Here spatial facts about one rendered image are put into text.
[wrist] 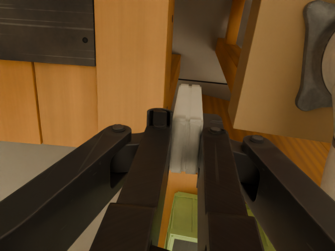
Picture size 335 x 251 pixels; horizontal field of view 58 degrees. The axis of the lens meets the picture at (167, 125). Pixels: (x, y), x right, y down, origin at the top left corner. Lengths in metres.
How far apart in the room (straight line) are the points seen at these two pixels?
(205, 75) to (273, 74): 0.97
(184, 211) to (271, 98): 0.36
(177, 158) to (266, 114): 0.44
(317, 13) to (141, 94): 0.34
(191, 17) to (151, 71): 0.90
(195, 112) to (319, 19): 0.43
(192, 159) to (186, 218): 0.61
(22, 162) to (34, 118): 1.25
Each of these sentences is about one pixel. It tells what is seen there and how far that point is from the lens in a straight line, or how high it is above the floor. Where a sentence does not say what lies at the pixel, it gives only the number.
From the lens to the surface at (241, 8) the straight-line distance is 1.26.
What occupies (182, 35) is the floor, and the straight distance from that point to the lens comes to 1.49.
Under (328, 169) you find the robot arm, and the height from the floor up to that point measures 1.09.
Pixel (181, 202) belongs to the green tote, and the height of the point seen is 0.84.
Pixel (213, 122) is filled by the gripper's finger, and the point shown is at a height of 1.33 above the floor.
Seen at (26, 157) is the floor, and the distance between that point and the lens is 1.95.
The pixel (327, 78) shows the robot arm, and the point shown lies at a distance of 0.52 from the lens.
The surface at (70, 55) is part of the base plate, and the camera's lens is 0.64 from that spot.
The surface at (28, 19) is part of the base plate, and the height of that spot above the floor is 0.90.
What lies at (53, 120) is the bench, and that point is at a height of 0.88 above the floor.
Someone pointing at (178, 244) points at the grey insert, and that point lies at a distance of 0.87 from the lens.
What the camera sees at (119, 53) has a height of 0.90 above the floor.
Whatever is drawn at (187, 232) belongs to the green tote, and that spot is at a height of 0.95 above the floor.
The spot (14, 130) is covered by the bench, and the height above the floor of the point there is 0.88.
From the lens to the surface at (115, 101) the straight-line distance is 0.63.
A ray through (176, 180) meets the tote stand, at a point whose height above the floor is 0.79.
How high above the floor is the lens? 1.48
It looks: 67 degrees down
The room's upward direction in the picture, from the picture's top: 166 degrees counter-clockwise
